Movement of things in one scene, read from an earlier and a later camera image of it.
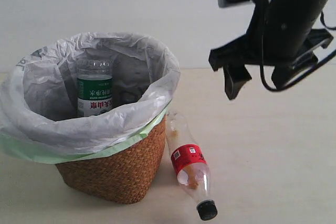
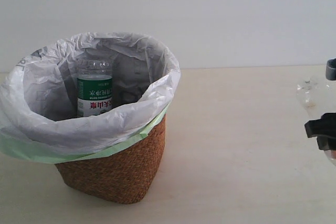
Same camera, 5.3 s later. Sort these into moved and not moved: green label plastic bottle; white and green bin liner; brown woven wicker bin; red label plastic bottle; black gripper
Moved: black gripper; red label plastic bottle
Not moved: green label plastic bottle; white and green bin liner; brown woven wicker bin
